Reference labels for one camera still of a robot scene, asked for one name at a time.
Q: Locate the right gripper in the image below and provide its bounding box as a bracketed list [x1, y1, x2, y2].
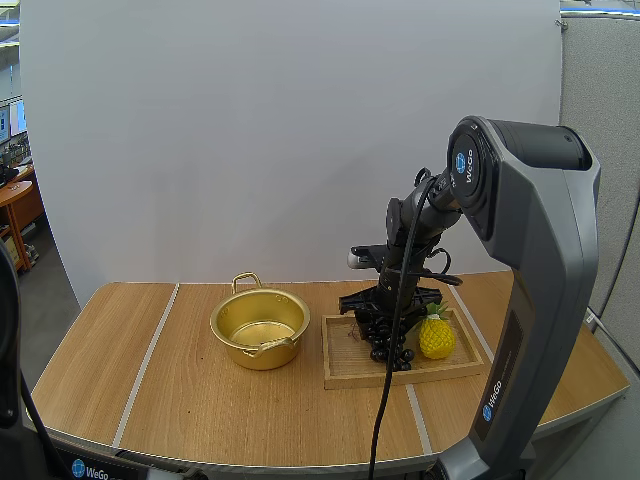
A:
[339, 269, 445, 322]

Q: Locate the dark toy grape bunch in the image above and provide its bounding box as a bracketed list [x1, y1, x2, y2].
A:
[355, 309, 417, 374]

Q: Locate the yellow toy pineapple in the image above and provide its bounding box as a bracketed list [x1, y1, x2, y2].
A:
[416, 301, 458, 361]

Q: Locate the shallow wooden tray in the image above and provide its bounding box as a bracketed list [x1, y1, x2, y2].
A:
[322, 308, 487, 392]

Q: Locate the wooden office desk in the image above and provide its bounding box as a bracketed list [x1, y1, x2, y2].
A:
[0, 164, 46, 275]

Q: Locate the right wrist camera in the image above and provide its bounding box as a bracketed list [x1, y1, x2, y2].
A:
[346, 243, 389, 271]

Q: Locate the black cable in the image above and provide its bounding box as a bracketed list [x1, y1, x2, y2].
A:
[367, 167, 451, 480]
[418, 247, 464, 289]

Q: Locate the gold pot with two handles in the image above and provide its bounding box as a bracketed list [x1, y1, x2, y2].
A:
[209, 271, 312, 372]

